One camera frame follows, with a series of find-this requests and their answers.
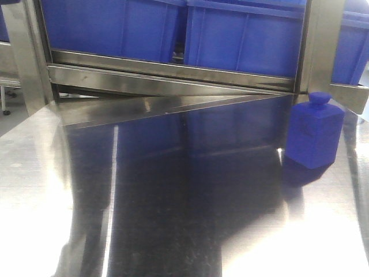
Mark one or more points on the blue bottle part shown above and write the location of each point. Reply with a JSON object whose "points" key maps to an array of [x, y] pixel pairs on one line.
{"points": [[314, 131]]}

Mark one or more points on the stainless steel shelf rack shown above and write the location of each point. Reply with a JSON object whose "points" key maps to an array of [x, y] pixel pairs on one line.
{"points": [[41, 70]]}

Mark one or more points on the blue bin, rack left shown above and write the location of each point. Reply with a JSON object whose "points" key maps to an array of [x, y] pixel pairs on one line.
{"points": [[132, 29]]}

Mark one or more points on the blue bin, rack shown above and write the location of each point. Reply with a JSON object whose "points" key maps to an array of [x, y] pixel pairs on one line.
{"points": [[259, 37], [132, 29], [352, 49]]}

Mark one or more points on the blue bin, rack middle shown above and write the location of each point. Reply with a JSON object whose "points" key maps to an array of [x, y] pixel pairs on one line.
{"points": [[259, 37]]}

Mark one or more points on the blue bin, rack right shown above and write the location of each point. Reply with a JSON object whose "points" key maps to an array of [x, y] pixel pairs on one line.
{"points": [[352, 49]]}

